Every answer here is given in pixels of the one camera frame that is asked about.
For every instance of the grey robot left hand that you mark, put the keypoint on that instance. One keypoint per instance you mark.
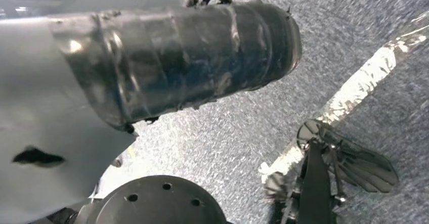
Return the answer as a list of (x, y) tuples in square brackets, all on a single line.
[(184, 58)]

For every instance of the black round robot joint disc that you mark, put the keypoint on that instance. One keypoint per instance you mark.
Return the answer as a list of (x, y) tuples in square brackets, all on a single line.
[(151, 205)]

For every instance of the clear floor tape strip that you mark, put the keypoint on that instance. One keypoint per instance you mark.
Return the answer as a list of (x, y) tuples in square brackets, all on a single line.
[(362, 81)]

